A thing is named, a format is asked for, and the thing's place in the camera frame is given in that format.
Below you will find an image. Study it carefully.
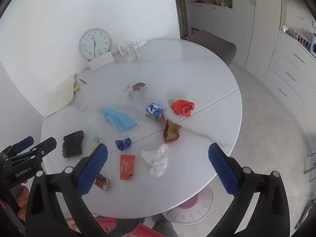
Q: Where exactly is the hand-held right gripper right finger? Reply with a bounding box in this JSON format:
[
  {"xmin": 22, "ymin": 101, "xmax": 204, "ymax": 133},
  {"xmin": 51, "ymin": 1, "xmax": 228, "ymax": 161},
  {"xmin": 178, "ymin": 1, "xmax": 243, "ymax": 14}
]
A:
[{"xmin": 206, "ymin": 143, "xmax": 291, "ymax": 237}]

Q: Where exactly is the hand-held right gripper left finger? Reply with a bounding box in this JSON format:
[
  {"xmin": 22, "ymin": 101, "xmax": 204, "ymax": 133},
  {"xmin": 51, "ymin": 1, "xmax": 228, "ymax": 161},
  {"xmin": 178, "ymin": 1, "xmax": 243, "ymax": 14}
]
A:
[{"xmin": 25, "ymin": 143, "xmax": 109, "ymax": 237}]

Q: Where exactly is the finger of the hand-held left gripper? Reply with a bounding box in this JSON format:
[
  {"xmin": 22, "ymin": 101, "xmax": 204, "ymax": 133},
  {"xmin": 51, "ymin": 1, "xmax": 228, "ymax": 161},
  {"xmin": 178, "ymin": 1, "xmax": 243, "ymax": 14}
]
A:
[
  {"xmin": 12, "ymin": 137, "xmax": 58, "ymax": 168},
  {"xmin": 0, "ymin": 136, "xmax": 34, "ymax": 160}
]

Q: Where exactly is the brown snack packet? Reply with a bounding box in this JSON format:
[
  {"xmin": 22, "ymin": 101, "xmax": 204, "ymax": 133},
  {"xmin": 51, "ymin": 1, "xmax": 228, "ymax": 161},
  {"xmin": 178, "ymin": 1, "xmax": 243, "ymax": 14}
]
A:
[{"xmin": 94, "ymin": 173, "xmax": 110, "ymax": 191}]

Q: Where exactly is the pink round bin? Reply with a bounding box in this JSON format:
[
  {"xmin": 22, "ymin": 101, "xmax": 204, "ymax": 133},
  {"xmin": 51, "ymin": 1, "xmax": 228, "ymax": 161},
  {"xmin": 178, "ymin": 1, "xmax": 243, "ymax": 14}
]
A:
[{"xmin": 166, "ymin": 185, "xmax": 215, "ymax": 224}]

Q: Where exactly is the person's left hand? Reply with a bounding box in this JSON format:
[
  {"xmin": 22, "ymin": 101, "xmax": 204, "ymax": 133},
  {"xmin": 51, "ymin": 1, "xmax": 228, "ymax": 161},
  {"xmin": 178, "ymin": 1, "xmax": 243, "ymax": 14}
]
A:
[{"xmin": 13, "ymin": 180, "xmax": 30, "ymax": 220}]

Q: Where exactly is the yellow blue small wrapper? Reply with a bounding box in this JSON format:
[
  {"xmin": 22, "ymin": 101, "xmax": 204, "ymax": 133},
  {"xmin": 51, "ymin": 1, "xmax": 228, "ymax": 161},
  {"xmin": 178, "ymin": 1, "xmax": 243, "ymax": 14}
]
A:
[{"xmin": 89, "ymin": 135, "xmax": 105, "ymax": 150}]

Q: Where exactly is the black foam net sleeve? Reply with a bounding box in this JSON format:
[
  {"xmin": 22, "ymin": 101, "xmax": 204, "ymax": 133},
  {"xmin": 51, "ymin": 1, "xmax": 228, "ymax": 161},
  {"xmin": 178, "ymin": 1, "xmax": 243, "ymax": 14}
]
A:
[{"xmin": 62, "ymin": 130, "xmax": 85, "ymax": 159}]

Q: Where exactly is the orange-red flat snack packet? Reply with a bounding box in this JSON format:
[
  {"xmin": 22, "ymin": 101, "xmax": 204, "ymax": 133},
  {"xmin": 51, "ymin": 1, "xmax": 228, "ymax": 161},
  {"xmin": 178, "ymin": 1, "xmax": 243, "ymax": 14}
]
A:
[{"xmin": 120, "ymin": 154, "xmax": 136, "ymax": 180}]

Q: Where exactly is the dark blue crumpled wrapper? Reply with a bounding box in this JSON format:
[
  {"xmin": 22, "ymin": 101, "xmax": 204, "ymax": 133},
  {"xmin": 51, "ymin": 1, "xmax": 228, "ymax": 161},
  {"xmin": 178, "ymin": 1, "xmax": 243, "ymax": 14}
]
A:
[{"xmin": 115, "ymin": 137, "xmax": 132, "ymax": 151}]

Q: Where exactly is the cream paper notebook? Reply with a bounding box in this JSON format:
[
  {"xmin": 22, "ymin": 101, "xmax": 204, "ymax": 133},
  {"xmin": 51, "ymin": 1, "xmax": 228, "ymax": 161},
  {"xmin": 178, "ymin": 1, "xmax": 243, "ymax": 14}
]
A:
[{"xmin": 46, "ymin": 73, "xmax": 76, "ymax": 118}]

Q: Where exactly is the blue face mask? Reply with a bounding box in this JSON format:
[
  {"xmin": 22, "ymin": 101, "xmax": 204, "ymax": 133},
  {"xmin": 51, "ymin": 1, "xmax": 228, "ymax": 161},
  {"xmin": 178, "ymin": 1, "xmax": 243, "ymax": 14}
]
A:
[{"xmin": 102, "ymin": 107, "xmax": 141, "ymax": 137}]

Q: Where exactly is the red patterned clothing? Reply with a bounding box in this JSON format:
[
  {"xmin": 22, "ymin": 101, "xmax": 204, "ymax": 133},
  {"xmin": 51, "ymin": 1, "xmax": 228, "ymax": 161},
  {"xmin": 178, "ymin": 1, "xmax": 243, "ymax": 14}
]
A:
[{"xmin": 65, "ymin": 216, "xmax": 161, "ymax": 237}]

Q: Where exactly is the white crumpled tissue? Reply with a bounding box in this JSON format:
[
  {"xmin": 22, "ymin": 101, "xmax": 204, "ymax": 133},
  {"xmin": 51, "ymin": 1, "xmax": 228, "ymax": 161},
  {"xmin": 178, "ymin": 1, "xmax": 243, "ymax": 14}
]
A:
[{"xmin": 141, "ymin": 144, "xmax": 169, "ymax": 178}]

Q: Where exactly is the red brown torn wrapper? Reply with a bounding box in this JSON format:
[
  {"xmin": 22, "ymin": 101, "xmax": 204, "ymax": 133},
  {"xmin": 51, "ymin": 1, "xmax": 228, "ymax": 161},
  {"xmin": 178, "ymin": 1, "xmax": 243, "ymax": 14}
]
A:
[{"xmin": 162, "ymin": 114, "xmax": 182, "ymax": 144}]

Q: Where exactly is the red crumpled plastic bag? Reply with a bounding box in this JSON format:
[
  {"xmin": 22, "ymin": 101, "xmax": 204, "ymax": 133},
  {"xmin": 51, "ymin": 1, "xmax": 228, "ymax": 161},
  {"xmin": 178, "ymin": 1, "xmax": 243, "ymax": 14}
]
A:
[{"xmin": 171, "ymin": 100, "xmax": 195, "ymax": 117}]

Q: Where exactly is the blue white crumpled wrapper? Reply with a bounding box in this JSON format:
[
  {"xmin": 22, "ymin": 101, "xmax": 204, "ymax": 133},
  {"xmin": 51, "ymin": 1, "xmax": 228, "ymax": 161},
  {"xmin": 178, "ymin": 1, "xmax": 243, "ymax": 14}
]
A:
[{"xmin": 145, "ymin": 101, "xmax": 167, "ymax": 121}]

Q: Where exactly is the brown white crumpled wrapper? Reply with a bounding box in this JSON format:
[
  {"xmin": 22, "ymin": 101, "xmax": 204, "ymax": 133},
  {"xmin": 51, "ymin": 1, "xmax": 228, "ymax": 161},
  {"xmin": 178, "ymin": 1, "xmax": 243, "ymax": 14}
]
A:
[{"xmin": 124, "ymin": 82, "xmax": 146, "ymax": 96}]

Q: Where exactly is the white envelope card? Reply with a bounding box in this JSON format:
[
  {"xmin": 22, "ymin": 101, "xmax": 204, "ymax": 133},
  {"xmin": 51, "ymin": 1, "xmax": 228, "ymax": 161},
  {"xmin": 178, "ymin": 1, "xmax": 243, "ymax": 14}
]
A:
[{"xmin": 86, "ymin": 52, "xmax": 114, "ymax": 71}]

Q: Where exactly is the grey drawer unit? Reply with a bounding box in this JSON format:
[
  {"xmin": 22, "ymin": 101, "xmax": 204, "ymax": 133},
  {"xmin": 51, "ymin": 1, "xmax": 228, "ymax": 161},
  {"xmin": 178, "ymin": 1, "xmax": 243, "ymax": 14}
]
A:
[{"xmin": 262, "ymin": 30, "xmax": 316, "ymax": 129}]

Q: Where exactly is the clear glass pitcher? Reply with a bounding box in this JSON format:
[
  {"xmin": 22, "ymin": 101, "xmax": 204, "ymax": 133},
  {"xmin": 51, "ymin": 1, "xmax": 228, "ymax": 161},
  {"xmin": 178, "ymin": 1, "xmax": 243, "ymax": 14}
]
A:
[{"xmin": 117, "ymin": 41, "xmax": 142, "ymax": 63}]

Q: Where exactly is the grey upholstered chair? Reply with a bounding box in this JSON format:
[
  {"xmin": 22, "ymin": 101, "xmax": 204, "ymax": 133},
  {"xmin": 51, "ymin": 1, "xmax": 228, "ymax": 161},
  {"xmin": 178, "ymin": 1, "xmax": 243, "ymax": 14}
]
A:
[{"xmin": 189, "ymin": 30, "xmax": 237, "ymax": 66}]

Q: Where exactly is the white rack with red items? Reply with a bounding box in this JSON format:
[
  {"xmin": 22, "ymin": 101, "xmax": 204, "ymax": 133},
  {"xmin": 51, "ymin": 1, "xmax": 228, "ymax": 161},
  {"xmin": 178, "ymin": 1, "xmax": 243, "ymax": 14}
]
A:
[{"xmin": 294, "ymin": 30, "xmax": 311, "ymax": 48}]

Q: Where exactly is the white round wall clock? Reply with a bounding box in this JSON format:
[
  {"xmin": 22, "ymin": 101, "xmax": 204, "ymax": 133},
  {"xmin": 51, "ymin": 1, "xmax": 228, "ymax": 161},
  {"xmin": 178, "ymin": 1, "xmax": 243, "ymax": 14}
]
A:
[{"xmin": 79, "ymin": 28, "xmax": 112, "ymax": 61}]

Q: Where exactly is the tall grey wall cabinet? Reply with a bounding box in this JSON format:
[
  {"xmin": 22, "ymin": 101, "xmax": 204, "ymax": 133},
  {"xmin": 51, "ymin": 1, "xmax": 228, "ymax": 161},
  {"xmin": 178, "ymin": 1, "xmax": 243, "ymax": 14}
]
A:
[{"xmin": 184, "ymin": 0, "xmax": 282, "ymax": 82}]

